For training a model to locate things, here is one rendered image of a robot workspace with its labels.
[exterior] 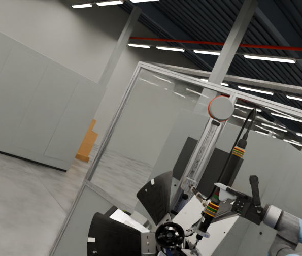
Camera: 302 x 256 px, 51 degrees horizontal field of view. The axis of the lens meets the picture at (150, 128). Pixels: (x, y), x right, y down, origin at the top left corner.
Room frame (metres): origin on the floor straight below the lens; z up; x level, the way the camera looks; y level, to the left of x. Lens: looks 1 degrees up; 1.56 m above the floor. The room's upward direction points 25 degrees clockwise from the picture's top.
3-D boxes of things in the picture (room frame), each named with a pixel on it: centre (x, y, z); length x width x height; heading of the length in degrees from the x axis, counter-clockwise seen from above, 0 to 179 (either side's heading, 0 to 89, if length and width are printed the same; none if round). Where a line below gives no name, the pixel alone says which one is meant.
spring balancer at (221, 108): (1.96, -0.35, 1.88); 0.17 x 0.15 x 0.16; 56
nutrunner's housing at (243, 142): (1.24, -0.35, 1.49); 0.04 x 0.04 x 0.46
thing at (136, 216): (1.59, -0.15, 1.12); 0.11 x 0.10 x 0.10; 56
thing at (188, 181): (1.87, -0.35, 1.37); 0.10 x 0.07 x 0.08; 1
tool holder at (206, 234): (1.25, -0.35, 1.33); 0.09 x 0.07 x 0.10; 0
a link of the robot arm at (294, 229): (1.13, -0.61, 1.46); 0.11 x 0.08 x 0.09; 66
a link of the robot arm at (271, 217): (1.16, -0.54, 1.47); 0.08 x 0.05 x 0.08; 156
